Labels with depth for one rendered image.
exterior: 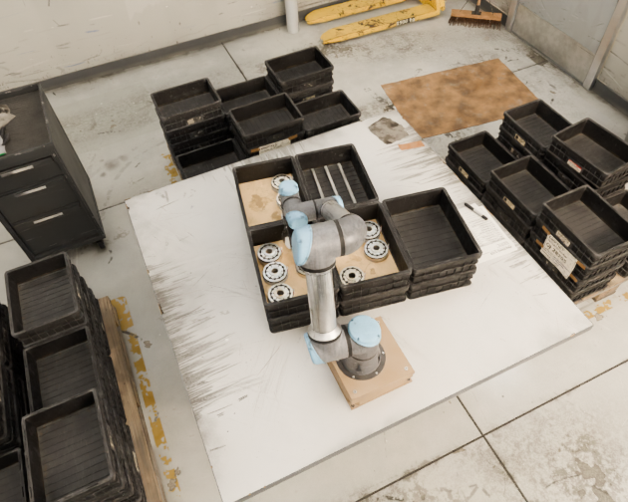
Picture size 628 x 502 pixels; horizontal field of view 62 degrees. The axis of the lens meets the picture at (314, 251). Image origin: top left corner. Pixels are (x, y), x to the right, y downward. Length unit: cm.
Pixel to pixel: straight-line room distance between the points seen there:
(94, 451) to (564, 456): 213
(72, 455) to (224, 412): 68
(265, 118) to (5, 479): 239
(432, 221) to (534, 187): 107
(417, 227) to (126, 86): 329
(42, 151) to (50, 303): 78
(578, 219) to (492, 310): 95
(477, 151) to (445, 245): 142
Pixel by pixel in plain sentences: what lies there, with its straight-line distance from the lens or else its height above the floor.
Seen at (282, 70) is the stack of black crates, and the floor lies 49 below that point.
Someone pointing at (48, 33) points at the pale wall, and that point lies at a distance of 501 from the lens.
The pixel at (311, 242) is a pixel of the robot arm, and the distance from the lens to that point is 153.
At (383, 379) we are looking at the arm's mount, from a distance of 199.
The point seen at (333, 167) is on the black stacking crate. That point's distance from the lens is 260.
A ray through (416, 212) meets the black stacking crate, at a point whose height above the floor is 83.
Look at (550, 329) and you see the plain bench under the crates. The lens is 235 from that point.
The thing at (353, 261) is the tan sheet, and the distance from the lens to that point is 222.
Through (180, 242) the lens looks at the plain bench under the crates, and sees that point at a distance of 256.
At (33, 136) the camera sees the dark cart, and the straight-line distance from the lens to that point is 319.
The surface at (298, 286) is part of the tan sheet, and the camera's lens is 215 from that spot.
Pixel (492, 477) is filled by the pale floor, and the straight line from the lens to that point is 279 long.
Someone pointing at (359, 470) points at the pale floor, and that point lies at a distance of 270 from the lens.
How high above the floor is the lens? 261
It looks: 52 degrees down
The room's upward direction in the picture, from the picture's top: 4 degrees counter-clockwise
